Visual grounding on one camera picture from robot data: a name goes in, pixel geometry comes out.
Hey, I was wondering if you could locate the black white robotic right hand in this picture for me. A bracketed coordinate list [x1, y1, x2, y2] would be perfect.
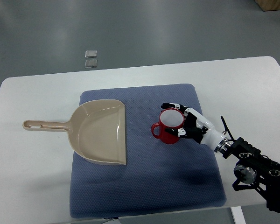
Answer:
[161, 103, 231, 153]

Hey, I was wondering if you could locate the red cup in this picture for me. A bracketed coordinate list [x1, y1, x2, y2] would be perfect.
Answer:
[151, 108, 184, 144]

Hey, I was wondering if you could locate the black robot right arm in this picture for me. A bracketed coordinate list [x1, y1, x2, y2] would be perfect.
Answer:
[220, 117, 280, 213]

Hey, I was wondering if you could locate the beige plastic dustpan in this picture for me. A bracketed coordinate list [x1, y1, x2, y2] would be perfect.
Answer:
[22, 99, 127, 165]

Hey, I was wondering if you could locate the blue textured mat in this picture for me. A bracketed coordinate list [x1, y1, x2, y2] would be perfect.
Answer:
[70, 84, 226, 218]

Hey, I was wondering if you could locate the white table leg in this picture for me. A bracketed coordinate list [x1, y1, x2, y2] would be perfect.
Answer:
[231, 206, 246, 224]

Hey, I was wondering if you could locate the lower metal floor plate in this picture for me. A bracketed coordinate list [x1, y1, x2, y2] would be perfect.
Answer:
[85, 59, 98, 68]

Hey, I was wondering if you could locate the metal floor plate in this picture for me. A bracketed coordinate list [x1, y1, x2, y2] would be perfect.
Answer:
[85, 50, 97, 58]
[85, 59, 98, 68]

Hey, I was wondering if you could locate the upper metal floor plate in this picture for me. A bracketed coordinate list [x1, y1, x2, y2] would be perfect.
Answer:
[85, 50, 97, 58]

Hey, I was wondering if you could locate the brown cardboard box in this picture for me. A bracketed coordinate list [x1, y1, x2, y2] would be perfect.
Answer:
[255, 0, 280, 11]

